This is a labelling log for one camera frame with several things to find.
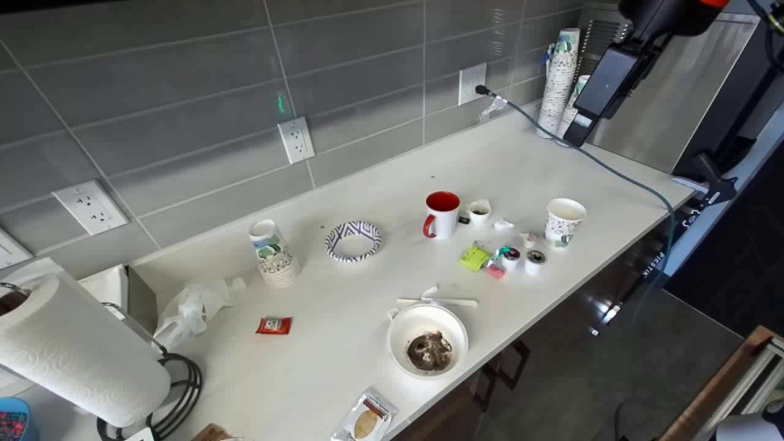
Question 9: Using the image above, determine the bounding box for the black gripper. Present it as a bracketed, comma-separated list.
[564, 0, 705, 150]

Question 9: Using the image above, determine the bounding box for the green packet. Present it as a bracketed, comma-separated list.
[459, 243, 494, 275]

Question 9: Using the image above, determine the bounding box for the clear snack packet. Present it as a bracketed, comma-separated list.
[329, 385, 400, 441]

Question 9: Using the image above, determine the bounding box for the red sauce packet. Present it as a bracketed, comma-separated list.
[252, 313, 294, 339]

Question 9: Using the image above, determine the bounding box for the small brown packet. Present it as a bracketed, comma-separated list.
[194, 421, 238, 441]

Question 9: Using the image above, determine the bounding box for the tall paper cup stack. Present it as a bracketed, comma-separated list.
[536, 24, 584, 136]

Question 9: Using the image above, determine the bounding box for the floral paper cup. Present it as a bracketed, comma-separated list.
[544, 196, 591, 249]

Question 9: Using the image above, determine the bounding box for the stainless steel fridge panel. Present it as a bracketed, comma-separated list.
[591, 9, 767, 176]

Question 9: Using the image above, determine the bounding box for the small white creamer cup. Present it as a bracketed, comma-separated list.
[468, 198, 494, 225]

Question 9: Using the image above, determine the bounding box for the small pod green lid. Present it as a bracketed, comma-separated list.
[521, 247, 548, 277]

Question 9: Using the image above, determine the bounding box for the white mug red inside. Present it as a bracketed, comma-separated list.
[419, 189, 465, 244]

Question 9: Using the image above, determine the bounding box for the patterned paper bowl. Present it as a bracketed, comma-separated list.
[324, 217, 388, 265]

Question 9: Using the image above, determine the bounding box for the black stool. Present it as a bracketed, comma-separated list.
[468, 339, 535, 411]

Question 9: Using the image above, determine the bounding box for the white bowl with food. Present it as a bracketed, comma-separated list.
[384, 302, 472, 376]

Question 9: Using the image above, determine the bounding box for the patterned paper cup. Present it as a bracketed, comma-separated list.
[247, 215, 299, 292]

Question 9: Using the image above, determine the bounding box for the clear plastic bag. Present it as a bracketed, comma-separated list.
[151, 275, 250, 350]

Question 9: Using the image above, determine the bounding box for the white metal box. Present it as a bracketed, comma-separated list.
[76, 261, 160, 335]

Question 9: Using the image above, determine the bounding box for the white paper towel roll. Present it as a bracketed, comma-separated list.
[0, 272, 174, 430]

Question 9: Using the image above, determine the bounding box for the blue patterned container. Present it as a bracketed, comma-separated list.
[0, 394, 34, 441]

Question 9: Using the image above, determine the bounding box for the blue power cable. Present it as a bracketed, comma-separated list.
[472, 82, 683, 247]

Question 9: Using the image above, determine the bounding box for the white wall outlet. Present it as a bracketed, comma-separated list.
[275, 116, 319, 167]
[51, 178, 133, 237]
[456, 60, 490, 108]

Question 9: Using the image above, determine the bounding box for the black camera clamp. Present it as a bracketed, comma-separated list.
[680, 152, 743, 215]

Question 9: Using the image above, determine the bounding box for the pale metal rail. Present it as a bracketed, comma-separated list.
[658, 100, 784, 280]

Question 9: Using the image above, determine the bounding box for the black wire towel holder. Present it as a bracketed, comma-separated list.
[96, 299, 206, 441]

